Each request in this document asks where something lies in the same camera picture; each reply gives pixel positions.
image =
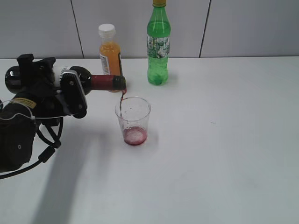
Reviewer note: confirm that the green soda bottle yellow cap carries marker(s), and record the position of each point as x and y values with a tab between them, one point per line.
158	44

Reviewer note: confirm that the orange juice bottle white cap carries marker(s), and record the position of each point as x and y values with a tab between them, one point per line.
110	51

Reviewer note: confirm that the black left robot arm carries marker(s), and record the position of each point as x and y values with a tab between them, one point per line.
16	143

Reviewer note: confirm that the transparent plastic cup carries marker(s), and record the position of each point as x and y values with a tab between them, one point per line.
133	115

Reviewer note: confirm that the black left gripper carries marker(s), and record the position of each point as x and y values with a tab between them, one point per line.
38	100

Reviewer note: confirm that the dark red wine bottle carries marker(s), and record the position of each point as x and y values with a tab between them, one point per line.
89	81

